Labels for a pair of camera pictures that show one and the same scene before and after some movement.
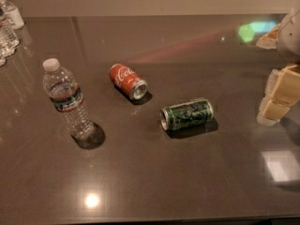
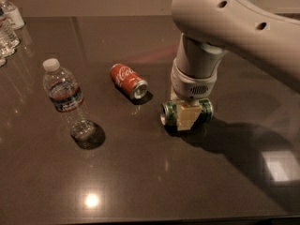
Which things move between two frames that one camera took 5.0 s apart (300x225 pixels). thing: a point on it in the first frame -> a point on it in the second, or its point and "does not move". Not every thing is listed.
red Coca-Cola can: (127, 82) does not move
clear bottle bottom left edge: (3, 61) does not move
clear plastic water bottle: (67, 98) does not move
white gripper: (291, 39) -> (191, 85)
